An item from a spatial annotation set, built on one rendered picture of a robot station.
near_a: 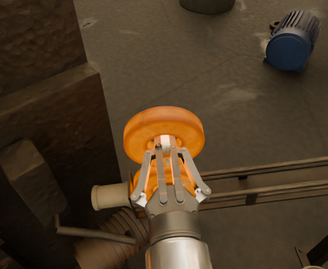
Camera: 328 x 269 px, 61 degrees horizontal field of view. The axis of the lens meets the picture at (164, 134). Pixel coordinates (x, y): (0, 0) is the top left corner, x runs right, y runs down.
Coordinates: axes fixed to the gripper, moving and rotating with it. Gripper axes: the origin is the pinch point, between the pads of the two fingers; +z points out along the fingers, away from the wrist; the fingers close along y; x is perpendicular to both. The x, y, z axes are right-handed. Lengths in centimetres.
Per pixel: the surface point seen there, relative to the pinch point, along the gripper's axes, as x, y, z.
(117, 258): -38.0, -13.3, -11.0
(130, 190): -15.9, -7.8, -2.7
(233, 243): -89, 32, 5
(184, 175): -11.5, 4.1, -2.6
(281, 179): -22.3, 30.4, 0.4
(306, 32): -65, 110, 132
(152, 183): -14.0, -2.7, -2.5
